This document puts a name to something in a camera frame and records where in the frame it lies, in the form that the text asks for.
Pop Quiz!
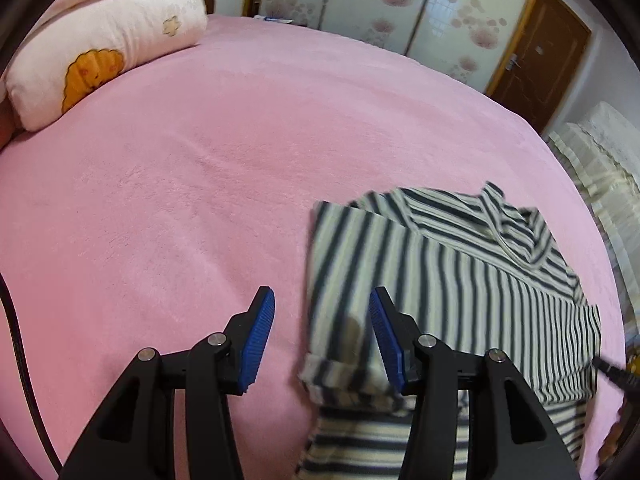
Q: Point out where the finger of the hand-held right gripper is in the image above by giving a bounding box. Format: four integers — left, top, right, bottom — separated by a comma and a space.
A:
592, 356, 640, 392

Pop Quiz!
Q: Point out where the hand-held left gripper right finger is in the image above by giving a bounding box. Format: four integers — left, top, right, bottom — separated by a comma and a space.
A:
369, 286, 581, 480

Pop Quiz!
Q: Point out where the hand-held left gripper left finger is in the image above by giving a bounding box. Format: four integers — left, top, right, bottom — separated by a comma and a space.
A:
62, 286, 277, 480

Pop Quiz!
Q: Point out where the striped long-sleeve shirt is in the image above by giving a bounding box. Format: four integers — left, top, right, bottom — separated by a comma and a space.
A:
295, 181, 603, 480

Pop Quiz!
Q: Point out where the yellow drawer cabinet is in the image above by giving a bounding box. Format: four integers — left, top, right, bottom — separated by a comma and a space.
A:
600, 327, 640, 468

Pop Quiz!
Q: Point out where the pink bed blanket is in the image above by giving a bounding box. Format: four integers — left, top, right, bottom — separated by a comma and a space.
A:
0, 12, 626, 480

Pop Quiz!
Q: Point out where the cream lace-covered furniture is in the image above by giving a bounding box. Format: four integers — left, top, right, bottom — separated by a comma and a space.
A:
545, 101, 640, 311

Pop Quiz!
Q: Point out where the brown wooden door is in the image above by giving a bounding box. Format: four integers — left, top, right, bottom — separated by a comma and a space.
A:
487, 0, 593, 133

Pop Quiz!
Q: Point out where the floral sliding-door wardrobe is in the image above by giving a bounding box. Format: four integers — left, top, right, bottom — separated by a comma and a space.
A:
242, 0, 546, 93

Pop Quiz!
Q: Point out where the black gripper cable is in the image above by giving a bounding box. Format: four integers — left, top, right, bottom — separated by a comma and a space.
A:
0, 271, 63, 472

